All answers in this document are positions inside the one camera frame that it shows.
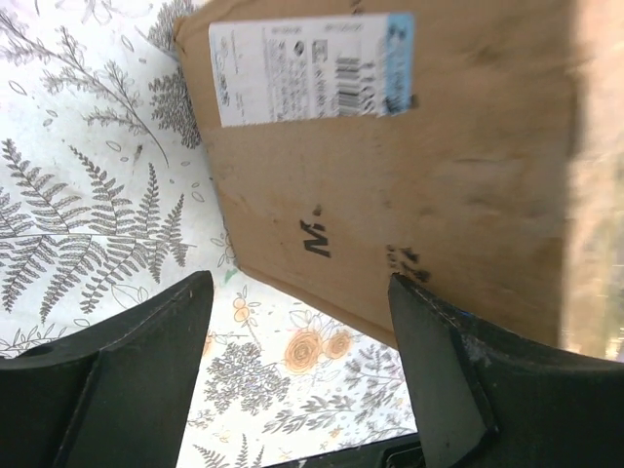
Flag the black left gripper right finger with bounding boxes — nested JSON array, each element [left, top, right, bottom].
[[388, 274, 623, 467]]

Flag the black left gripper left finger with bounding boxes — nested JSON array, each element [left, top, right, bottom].
[[1, 271, 214, 468]]

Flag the brown cardboard express box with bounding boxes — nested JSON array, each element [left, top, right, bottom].
[[173, 1, 623, 360]]

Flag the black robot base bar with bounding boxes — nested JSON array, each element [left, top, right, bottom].
[[276, 434, 426, 468]]

